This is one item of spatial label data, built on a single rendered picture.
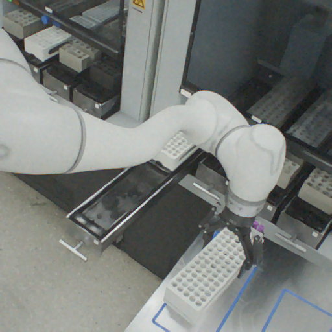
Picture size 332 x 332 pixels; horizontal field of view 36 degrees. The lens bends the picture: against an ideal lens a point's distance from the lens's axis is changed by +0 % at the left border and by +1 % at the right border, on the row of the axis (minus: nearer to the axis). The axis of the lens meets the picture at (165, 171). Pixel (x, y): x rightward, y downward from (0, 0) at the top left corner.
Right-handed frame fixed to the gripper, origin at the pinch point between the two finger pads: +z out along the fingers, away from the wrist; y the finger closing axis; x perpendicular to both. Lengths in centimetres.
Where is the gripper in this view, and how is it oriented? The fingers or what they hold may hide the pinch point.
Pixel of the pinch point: (224, 257)
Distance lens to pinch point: 132.9
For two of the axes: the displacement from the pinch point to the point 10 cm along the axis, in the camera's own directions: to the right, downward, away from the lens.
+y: 7.6, 5.1, -3.9
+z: -1.2, 7.1, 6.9
